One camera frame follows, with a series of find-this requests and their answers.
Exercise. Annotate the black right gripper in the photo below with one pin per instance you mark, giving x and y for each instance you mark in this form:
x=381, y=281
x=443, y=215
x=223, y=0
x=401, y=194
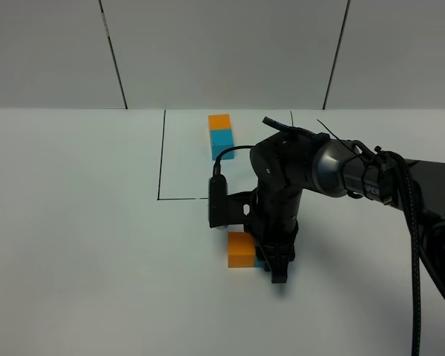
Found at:
x=274, y=228

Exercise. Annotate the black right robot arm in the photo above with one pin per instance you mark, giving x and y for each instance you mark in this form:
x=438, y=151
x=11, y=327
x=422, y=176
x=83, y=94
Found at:
x=295, y=160

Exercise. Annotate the template blue cube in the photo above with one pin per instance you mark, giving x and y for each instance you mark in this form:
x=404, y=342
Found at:
x=220, y=141

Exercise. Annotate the template orange cube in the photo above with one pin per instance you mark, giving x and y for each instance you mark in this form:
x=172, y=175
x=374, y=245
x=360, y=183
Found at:
x=219, y=122

